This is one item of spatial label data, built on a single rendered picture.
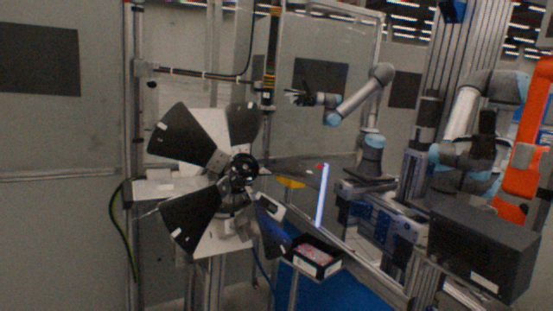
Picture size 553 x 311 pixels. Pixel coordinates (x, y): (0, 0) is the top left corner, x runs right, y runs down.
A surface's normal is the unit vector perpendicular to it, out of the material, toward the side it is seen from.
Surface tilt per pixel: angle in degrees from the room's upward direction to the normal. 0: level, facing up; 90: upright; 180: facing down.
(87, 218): 90
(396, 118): 90
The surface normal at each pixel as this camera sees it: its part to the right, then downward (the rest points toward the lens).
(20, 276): 0.50, 0.28
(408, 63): 0.25, 0.29
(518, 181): -0.73, 0.11
